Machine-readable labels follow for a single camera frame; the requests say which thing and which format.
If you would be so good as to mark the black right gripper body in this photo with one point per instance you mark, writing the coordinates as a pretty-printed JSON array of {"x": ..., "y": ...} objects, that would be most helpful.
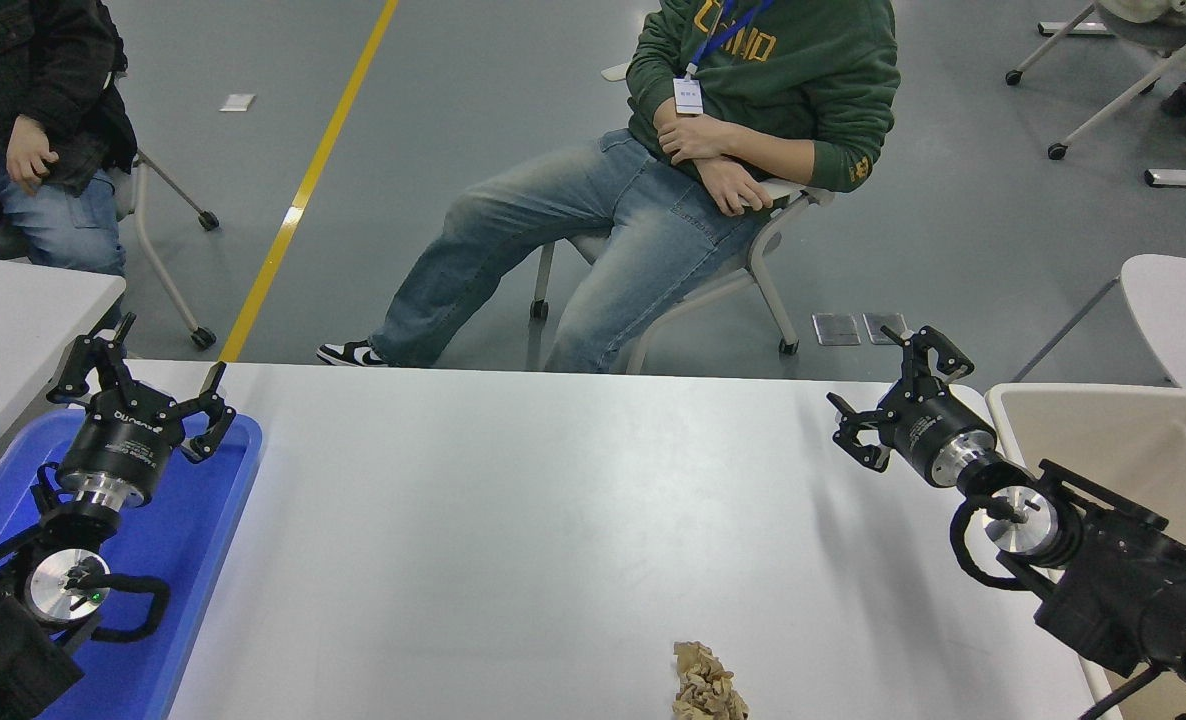
[{"x": 928, "y": 430}]

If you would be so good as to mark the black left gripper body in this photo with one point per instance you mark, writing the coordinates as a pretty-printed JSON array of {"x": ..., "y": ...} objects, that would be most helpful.
[{"x": 118, "y": 445}]

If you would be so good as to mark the tan paper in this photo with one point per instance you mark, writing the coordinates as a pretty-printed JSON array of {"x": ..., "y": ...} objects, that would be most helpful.
[{"x": 703, "y": 685}]

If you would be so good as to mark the person's right forearm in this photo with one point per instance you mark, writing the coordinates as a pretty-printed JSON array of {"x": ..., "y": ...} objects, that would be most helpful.
[{"x": 669, "y": 125}]

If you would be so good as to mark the person's left forearm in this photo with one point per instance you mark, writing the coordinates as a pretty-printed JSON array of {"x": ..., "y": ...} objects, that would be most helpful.
[{"x": 773, "y": 158}]

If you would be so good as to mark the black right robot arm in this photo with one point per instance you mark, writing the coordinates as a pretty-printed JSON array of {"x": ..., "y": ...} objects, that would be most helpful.
[{"x": 1113, "y": 580}]

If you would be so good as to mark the person's left hand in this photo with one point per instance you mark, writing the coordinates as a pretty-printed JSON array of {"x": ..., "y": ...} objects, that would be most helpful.
[
  {"x": 695, "y": 140},
  {"x": 28, "y": 155}
]

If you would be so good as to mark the person's right hand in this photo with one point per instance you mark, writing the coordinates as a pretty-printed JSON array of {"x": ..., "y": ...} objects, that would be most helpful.
[{"x": 735, "y": 188}]

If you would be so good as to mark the metal floor plate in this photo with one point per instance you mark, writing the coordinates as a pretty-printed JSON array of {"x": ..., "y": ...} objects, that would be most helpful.
[
  {"x": 837, "y": 328},
  {"x": 878, "y": 322}
]

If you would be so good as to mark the small white table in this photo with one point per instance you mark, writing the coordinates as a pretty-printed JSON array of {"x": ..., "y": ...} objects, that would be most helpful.
[{"x": 13, "y": 320}]

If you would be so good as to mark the blue plastic tray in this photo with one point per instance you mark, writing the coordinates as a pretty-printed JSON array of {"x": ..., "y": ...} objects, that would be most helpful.
[{"x": 183, "y": 560}]

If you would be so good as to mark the grey padded office chair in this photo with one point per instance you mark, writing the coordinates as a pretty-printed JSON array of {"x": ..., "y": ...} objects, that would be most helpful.
[{"x": 773, "y": 225}]

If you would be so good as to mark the large pale bin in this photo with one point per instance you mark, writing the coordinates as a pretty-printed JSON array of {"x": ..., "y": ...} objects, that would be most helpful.
[{"x": 1143, "y": 440}]

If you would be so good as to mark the white side table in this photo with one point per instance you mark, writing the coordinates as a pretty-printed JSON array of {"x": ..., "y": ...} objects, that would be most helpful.
[{"x": 1183, "y": 300}]

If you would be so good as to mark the grey seat white-frame chair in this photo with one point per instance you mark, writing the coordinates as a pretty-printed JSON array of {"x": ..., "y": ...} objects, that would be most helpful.
[{"x": 148, "y": 230}]

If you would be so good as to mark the white-frame wheeled chair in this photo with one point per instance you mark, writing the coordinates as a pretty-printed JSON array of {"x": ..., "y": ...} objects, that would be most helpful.
[{"x": 1143, "y": 30}]

